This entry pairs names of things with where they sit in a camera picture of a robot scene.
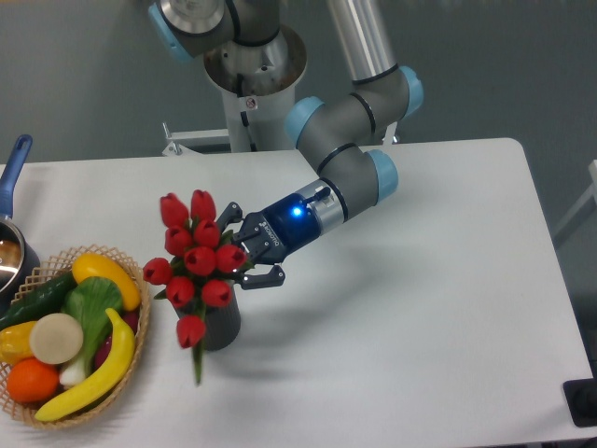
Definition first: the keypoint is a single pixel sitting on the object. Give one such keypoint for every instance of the woven wicker basket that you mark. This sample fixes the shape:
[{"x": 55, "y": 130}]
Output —
[{"x": 54, "y": 266}]

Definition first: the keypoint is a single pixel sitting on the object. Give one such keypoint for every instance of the blue handled saucepan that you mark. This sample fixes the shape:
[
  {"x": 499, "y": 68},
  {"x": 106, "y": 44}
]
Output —
[{"x": 18, "y": 259}]

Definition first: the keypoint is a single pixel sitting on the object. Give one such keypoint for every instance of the beige round slice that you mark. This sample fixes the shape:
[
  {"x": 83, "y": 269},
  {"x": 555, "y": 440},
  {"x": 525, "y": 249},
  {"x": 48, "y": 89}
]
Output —
[{"x": 56, "y": 338}]

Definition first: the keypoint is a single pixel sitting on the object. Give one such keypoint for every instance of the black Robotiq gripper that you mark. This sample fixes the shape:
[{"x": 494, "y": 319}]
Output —
[{"x": 270, "y": 236}]

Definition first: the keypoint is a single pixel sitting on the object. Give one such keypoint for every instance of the black device at table edge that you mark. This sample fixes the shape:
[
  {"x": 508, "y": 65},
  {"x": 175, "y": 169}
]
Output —
[{"x": 581, "y": 400}]

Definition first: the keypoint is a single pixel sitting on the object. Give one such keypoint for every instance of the yellow bell pepper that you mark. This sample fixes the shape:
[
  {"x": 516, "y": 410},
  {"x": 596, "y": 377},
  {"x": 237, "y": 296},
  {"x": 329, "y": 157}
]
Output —
[{"x": 15, "y": 345}]

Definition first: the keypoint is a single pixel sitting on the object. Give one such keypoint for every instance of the green cucumber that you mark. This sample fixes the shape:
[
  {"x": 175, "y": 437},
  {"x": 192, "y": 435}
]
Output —
[{"x": 44, "y": 300}]

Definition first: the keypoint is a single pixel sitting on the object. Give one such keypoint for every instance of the red tulip bouquet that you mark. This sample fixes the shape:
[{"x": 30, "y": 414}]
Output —
[{"x": 204, "y": 263}]

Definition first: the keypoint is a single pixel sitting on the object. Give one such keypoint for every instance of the yellow banana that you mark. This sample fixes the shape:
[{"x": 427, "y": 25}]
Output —
[{"x": 101, "y": 381}]

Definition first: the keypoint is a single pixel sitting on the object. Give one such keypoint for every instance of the orange fruit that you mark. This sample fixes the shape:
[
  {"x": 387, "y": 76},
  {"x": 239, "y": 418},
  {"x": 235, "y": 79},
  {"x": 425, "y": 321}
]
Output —
[{"x": 31, "y": 380}]

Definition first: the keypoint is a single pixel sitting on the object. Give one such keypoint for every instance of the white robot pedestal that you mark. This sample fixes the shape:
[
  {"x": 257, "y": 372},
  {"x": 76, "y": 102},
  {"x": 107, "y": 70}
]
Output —
[{"x": 256, "y": 62}]

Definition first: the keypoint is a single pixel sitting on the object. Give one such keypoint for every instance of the dark grey ribbed vase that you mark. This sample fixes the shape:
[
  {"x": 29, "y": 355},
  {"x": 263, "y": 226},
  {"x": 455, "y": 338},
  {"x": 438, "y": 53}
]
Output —
[{"x": 222, "y": 324}]

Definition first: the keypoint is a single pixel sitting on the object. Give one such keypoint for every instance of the purple red vegetable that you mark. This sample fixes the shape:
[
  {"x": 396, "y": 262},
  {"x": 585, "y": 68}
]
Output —
[{"x": 132, "y": 319}]

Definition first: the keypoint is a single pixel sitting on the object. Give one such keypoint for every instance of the yellow squash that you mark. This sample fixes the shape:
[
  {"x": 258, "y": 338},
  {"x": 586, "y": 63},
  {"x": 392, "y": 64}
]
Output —
[{"x": 90, "y": 265}]

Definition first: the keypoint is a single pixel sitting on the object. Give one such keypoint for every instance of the white frame at right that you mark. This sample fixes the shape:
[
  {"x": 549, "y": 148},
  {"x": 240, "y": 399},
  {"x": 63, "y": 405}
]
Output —
[{"x": 578, "y": 213}]

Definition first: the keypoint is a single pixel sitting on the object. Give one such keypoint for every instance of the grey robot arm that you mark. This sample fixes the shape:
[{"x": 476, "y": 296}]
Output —
[{"x": 349, "y": 181}]

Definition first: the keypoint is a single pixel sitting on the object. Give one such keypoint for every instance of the green bok choy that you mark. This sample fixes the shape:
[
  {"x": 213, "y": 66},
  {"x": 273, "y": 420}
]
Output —
[{"x": 87, "y": 304}]

